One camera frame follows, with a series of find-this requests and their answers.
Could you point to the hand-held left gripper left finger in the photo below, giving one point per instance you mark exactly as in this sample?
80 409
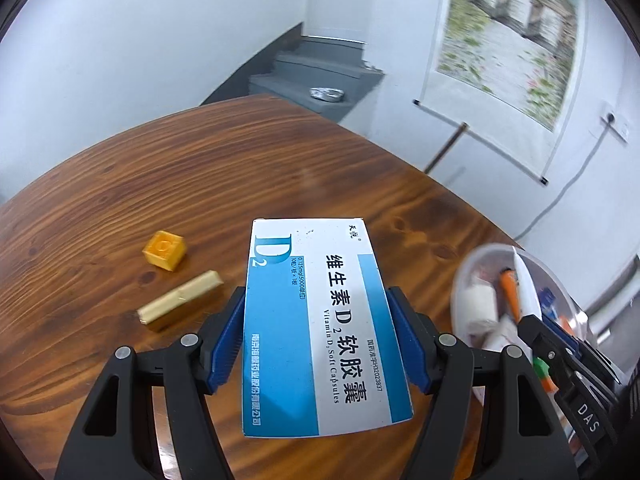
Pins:
220 355

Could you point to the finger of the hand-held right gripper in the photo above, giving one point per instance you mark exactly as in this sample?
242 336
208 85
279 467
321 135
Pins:
555 347

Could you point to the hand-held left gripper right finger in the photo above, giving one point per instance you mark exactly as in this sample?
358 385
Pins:
407 350

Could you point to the orange toy carrot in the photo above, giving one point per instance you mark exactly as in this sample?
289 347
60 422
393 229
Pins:
510 290

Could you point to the white roll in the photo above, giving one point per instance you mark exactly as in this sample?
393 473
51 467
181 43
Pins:
480 310

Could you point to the blue white medicine box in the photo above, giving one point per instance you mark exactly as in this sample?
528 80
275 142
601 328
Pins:
325 320

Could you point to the clear plastic bowl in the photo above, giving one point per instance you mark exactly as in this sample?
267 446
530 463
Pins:
492 255

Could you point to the wooden desktop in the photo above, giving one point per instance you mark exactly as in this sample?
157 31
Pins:
250 160

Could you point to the gold wrapped bar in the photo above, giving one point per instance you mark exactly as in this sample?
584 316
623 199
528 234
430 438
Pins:
175 297

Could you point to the yellow toy block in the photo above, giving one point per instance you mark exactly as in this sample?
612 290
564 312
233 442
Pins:
162 250

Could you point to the brown wooden stick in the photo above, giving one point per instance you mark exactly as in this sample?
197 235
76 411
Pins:
447 147

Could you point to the crumpled foil tray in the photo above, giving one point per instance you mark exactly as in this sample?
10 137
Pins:
327 95

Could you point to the grey stairs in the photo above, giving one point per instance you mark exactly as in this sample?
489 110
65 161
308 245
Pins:
300 85

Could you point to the white wall socket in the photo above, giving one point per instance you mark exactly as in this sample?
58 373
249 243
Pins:
617 127

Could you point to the wall scroll painting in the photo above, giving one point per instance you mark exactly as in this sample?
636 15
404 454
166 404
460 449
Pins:
510 35

